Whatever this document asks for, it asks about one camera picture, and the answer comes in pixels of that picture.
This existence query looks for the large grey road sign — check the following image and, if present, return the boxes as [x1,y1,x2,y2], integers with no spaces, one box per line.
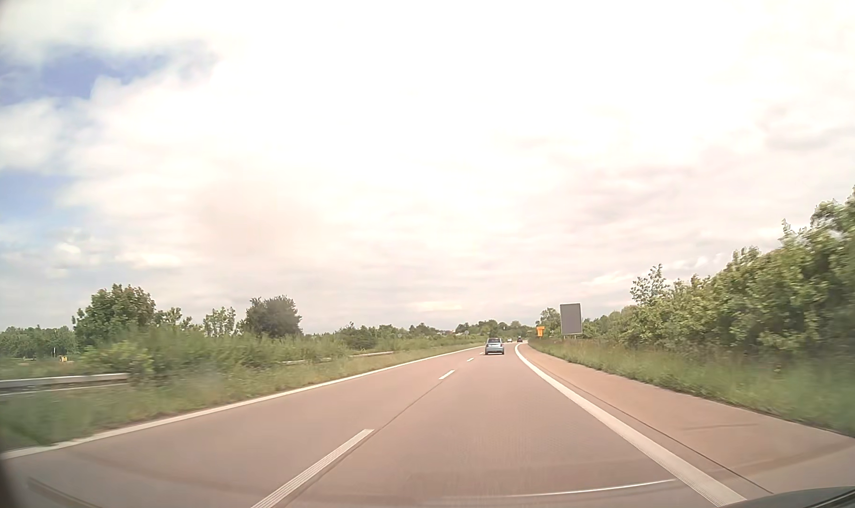
[559,303,584,341]

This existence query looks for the grey asphalt road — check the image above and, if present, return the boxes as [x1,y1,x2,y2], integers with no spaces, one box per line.
[0,341,855,508]

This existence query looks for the bushes on median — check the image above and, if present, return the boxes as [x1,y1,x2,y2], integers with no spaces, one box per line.
[82,326,351,378]

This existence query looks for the road markings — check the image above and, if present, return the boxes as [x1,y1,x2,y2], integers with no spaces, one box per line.
[0,343,747,508]

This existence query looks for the grass median strip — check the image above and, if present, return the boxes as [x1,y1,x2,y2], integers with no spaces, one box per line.
[0,340,481,451]

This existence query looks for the grass verge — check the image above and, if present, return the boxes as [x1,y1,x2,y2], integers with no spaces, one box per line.
[529,337,855,440]

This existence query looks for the row of bushes and trees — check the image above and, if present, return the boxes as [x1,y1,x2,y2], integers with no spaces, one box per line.
[538,185,855,357]

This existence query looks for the car's own bonnet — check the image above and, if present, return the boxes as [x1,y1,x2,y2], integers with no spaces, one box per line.
[724,481,855,508]

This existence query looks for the metal guard rail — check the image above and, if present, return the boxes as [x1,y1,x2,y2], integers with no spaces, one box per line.
[0,350,400,393]

